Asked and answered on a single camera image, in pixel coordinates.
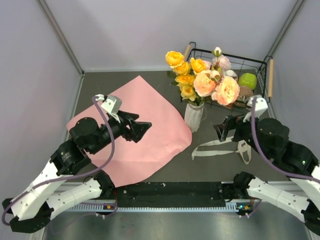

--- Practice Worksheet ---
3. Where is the light pink flower stem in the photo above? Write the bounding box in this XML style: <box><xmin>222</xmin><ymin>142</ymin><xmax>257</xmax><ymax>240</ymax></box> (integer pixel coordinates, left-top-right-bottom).
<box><xmin>212</xmin><ymin>47</ymin><xmax>231</xmax><ymax>71</ymax></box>

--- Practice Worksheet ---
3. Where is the pink wrapping paper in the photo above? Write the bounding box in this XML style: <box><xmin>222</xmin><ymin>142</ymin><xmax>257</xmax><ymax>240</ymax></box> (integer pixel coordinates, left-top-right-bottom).
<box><xmin>66</xmin><ymin>76</ymin><xmax>193</xmax><ymax>188</ymax></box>

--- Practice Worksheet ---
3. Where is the brown ceramic bowl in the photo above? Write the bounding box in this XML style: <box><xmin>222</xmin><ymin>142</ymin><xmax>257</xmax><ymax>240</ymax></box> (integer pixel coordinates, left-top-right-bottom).
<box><xmin>237</xmin><ymin>85</ymin><xmax>254</xmax><ymax>102</ymax></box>

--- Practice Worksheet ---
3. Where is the black wire basket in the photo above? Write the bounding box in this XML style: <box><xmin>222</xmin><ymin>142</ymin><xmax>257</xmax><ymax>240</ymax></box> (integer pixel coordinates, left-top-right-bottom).
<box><xmin>180</xmin><ymin>47</ymin><xmax>267</xmax><ymax>113</ymax></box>

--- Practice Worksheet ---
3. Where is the green plastic bowl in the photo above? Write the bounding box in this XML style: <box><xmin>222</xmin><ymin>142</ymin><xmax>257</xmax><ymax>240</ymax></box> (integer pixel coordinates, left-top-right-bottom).
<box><xmin>238</xmin><ymin>72</ymin><xmax>257</xmax><ymax>91</ymax></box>

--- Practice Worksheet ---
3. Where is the white red patterned bowl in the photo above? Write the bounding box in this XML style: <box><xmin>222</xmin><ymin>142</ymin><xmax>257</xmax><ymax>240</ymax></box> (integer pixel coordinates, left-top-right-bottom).
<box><xmin>223</xmin><ymin>69</ymin><xmax>238</xmax><ymax>80</ymax></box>

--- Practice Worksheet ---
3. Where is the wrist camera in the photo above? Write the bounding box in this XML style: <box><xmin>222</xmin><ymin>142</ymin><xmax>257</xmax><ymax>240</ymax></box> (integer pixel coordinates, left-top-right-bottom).
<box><xmin>243</xmin><ymin>95</ymin><xmax>268</xmax><ymax>122</ymax></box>
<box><xmin>93</xmin><ymin>94</ymin><xmax>122</xmax><ymax>115</ymax></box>

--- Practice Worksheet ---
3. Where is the yellow flower stem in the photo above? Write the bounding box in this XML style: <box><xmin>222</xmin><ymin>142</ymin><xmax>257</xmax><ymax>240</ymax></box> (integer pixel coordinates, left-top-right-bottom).
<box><xmin>165</xmin><ymin>51</ymin><xmax>211</xmax><ymax>106</ymax></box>

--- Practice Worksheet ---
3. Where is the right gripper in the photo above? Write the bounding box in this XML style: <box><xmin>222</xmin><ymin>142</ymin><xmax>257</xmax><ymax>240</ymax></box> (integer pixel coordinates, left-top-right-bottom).
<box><xmin>212</xmin><ymin>109</ymin><xmax>271</xmax><ymax>160</ymax></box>

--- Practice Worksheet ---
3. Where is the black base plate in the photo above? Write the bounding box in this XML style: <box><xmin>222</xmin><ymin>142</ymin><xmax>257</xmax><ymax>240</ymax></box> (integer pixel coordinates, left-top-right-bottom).
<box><xmin>109</xmin><ymin>182</ymin><xmax>235</xmax><ymax>207</ymax></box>

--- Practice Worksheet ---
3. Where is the white cable duct rail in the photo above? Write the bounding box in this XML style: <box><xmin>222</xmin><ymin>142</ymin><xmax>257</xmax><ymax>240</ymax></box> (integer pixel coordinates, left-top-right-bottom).
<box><xmin>66</xmin><ymin>201</ymin><xmax>253</xmax><ymax>213</ymax></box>

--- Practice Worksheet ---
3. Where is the cream ribbon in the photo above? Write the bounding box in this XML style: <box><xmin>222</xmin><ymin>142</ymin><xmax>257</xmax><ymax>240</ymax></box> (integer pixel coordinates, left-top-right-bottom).
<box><xmin>191</xmin><ymin>137</ymin><xmax>252</xmax><ymax>165</ymax></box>

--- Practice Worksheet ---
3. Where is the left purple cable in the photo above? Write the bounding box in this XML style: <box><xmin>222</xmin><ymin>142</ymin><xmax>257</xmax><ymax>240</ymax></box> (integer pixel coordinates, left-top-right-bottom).
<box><xmin>1</xmin><ymin>96</ymin><xmax>118</xmax><ymax>226</ymax></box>

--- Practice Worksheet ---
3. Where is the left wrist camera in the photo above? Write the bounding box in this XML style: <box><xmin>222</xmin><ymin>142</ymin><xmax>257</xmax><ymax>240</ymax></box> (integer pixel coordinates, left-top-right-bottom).
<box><xmin>93</xmin><ymin>94</ymin><xmax>122</xmax><ymax>115</ymax></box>

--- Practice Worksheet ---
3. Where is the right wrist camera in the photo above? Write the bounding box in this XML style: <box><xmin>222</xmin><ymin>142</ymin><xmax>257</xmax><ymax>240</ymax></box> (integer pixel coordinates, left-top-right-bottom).
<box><xmin>243</xmin><ymin>95</ymin><xmax>268</xmax><ymax>122</ymax></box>

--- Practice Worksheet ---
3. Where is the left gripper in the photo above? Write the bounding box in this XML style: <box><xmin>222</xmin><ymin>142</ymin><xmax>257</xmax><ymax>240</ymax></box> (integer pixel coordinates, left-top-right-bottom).
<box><xmin>90</xmin><ymin>110</ymin><xmax>153</xmax><ymax>155</ymax></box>

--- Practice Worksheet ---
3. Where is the white ribbed vase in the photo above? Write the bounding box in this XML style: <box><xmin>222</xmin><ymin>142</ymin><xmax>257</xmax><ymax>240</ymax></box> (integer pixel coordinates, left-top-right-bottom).
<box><xmin>184</xmin><ymin>102</ymin><xmax>207</xmax><ymax>133</ymax></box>

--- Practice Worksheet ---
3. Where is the peach pink flower stem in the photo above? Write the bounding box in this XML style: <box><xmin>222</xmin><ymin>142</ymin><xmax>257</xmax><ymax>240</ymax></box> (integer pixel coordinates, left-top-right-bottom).
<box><xmin>193</xmin><ymin>70</ymin><xmax>240</xmax><ymax>106</ymax></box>

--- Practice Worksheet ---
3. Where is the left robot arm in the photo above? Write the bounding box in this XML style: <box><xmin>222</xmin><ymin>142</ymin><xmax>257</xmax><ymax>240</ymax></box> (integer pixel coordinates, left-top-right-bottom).
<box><xmin>2</xmin><ymin>112</ymin><xmax>152</xmax><ymax>234</ymax></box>

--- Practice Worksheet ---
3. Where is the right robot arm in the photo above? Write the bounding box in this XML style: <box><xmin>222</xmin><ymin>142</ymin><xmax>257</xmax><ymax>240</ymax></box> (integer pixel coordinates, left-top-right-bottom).
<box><xmin>213</xmin><ymin>115</ymin><xmax>320</xmax><ymax>235</ymax></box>

